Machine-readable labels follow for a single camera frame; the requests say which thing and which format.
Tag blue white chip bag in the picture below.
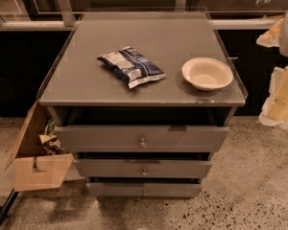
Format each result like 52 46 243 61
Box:
97 47 165 89

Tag grey bottom drawer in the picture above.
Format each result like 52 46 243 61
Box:
86 182 202 197

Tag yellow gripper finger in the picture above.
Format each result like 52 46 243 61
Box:
258 65 288 129
256 19 283 48

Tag white bowl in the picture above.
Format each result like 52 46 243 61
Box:
181 57 233 91

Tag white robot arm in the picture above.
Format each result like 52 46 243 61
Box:
256 12 288 129

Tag grey top drawer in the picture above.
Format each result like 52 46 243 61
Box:
55 126 228 152

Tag snack packets in box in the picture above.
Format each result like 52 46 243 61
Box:
39 119 65 155

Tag grey drawer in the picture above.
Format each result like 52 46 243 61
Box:
74 159 212 178
86 182 202 197
55 126 228 152

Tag grey drawer cabinet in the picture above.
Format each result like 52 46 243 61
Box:
39 11 247 185

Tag black metal floor stand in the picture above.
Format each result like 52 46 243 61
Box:
0 189 18 226

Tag metal window frame rail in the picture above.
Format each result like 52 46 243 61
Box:
0 0 288 30

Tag open cardboard box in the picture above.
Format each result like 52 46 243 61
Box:
6 102 74 192

